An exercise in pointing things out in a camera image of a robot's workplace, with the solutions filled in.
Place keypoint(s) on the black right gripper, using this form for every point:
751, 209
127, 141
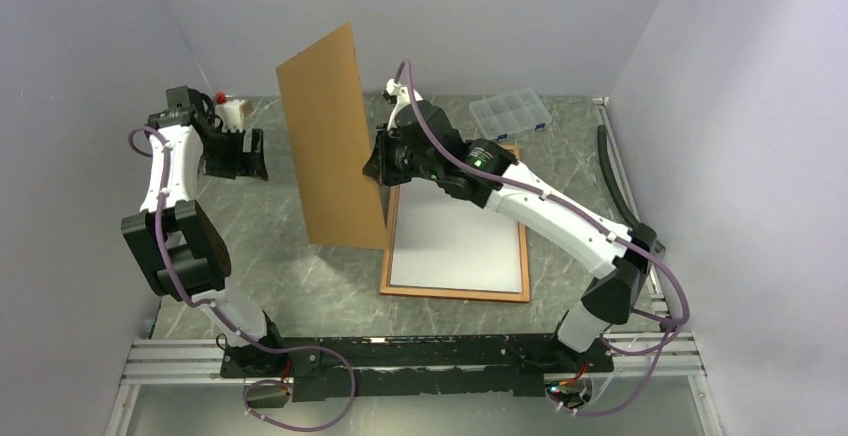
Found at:
379, 165

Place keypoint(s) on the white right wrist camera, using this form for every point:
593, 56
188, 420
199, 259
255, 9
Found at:
398, 96

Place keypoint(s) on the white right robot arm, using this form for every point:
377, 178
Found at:
616, 256

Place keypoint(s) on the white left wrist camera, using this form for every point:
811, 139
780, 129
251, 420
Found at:
232, 112

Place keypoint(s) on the brown frame backing board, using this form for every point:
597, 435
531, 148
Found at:
326, 121

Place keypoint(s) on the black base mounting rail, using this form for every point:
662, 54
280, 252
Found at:
335, 367

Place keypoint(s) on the orange wooden picture frame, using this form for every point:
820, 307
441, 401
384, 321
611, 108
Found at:
457, 294

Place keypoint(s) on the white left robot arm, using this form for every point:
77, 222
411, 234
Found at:
179, 251

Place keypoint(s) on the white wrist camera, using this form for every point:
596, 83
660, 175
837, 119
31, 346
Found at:
232, 112
398, 96

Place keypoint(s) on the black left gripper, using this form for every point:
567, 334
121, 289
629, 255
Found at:
243, 162

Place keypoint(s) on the sunset photo print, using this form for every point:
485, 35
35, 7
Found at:
457, 234

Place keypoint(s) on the clear plastic organizer box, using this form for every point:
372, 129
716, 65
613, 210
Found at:
504, 115

